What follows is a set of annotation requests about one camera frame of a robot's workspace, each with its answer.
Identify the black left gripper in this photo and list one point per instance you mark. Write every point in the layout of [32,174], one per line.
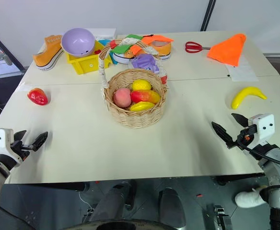
[20,146]

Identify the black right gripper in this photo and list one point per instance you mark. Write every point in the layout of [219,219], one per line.
[246,136]

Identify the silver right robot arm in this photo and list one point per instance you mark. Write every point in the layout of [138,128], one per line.
[277,167]

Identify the small yellow toy fruit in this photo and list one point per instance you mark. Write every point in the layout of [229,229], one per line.
[142,106]

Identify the yellow toy banana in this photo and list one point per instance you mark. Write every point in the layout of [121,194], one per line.
[246,94]

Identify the red toy strawberry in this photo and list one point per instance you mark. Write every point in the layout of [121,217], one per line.
[37,96]

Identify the white paper sheet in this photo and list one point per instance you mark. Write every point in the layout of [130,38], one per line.
[244,72]

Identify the white padded glove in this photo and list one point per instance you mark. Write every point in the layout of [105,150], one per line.
[249,198]

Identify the bright orange folded cloth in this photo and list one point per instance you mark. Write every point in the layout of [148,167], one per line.
[228,51]

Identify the orange canvas sneaker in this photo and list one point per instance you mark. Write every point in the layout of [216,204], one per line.
[164,50]
[47,54]

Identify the red and yellow toy mango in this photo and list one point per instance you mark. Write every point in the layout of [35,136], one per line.
[146,96]

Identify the yellow plastic bin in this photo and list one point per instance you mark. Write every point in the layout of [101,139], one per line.
[85,64]

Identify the yellow toy lemon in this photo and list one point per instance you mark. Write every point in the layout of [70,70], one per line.
[142,85]

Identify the dark rounded shape under table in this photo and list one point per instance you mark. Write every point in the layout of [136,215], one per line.
[171,206]

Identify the pink toy peach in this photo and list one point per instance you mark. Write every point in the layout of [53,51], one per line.
[122,97]

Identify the grey rounded shape under table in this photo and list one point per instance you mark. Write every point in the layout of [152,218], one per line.
[113,201]

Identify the lilac plastic bowl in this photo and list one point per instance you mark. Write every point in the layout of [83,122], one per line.
[77,42]

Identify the purple plastic toy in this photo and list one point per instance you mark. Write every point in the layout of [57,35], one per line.
[143,61]

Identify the black slanted pole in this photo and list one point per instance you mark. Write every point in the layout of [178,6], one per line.
[208,14]

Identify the orange felt cloth piece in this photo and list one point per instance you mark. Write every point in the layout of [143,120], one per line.
[158,38]

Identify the blue plastic toy block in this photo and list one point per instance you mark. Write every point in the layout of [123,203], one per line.
[106,44]

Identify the white round dish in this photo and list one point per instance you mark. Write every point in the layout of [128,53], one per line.
[122,58]

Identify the green felt cloth piece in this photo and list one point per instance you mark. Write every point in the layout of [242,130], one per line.
[120,49]

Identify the white cardboard box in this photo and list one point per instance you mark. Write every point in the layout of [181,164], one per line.
[105,33]

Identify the dark round rim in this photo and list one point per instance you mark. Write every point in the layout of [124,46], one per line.
[125,225]

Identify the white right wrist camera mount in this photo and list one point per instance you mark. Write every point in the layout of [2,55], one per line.
[263,127]

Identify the black window frame bar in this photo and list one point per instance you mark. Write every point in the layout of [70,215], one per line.
[5,45]

